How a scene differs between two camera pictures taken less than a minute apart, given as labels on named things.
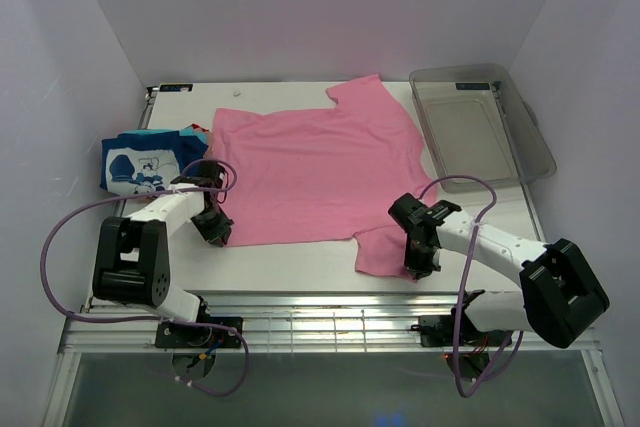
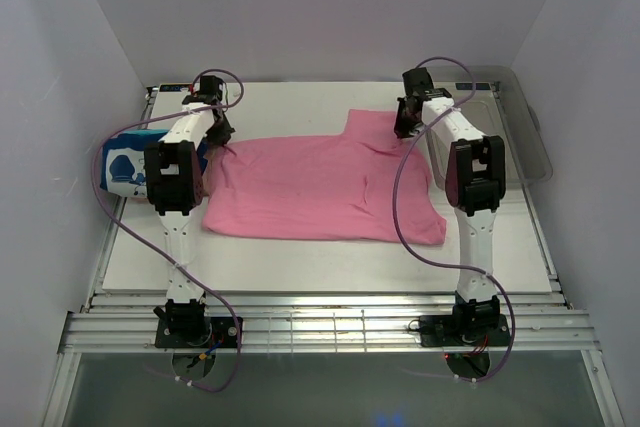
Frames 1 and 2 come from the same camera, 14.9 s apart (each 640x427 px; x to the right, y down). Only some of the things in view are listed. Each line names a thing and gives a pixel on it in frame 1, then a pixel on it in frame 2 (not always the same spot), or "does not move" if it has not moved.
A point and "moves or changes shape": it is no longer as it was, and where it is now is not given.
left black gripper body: [213, 216] -> [220, 132]
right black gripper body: [414, 249] -> [404, 124]
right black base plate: [438, 331] does not move
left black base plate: [197, 336] does not move
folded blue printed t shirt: [139, 161] does not move
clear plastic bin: [475, 123] does not move
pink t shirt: [332, 171] moves or changes shape
